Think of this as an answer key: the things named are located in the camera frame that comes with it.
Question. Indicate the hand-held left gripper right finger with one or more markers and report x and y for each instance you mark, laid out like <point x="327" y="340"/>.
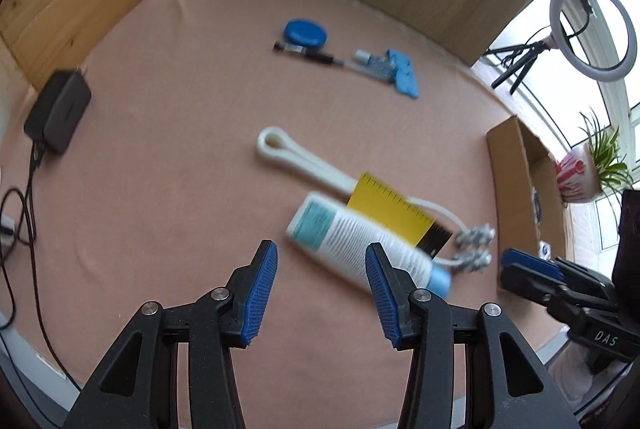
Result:
<point x="380" y="294"/>

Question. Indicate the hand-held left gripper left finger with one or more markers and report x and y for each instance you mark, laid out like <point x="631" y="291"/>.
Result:
<point x="260" y="289"/>

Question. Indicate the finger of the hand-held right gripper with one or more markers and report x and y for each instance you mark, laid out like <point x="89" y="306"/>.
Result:
<point x="530" y="261"/>
<point x="525" y="281"/>

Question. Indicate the white cream tube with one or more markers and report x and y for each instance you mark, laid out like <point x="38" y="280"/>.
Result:
<point x="350" y="239"/>

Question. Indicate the cardboard box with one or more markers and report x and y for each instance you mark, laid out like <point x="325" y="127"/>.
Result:
<point x="510" y="179"/>

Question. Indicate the blue phone stand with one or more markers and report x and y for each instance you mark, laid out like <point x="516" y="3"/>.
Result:
<point x="405" y="76"/>

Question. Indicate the clear black pen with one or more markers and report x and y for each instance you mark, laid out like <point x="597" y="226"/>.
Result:
<point x="310" y="53"/>

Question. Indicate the yellow ruler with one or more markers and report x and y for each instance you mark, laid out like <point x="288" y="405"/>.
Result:
<point x="390" y="209"/>

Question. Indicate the potted plant in white pot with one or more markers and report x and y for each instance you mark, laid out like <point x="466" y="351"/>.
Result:
<point x="575" y="174"/>

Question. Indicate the white massage roller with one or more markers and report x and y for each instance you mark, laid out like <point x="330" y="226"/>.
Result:
<point x="300" y="159"/>

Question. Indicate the pink blanket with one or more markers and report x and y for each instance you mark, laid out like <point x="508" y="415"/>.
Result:
<point x="175" y="134"/>

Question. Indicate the black tripod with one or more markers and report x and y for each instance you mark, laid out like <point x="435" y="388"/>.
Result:
<point x="520" y="69"/>

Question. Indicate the blue round case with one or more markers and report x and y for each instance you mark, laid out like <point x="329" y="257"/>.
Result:
<point x="305" y="33"/>

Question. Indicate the white power strip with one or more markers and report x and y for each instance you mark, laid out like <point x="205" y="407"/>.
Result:
<point x="5" y="229"/>

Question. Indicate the black power adapter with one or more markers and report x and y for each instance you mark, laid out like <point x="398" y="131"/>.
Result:
<point x="57" y="109"/>

